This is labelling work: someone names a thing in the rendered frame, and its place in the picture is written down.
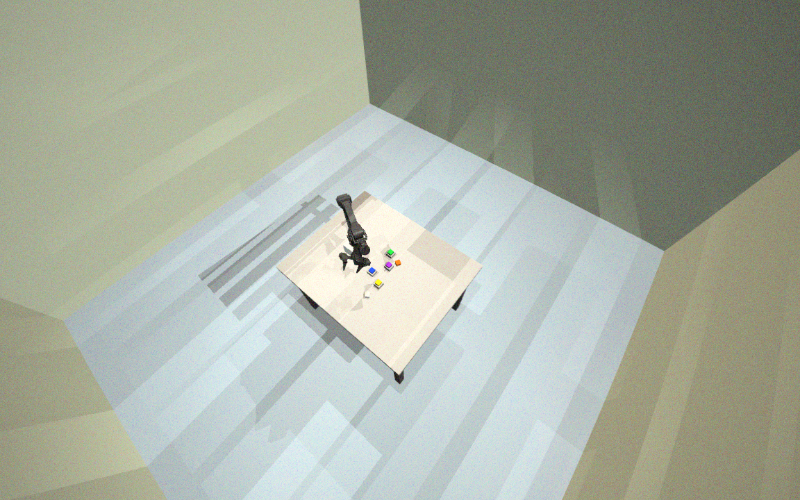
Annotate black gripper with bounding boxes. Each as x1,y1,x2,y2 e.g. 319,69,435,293
339,247,371,273

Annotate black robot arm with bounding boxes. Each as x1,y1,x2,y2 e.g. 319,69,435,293
336,193,370,266

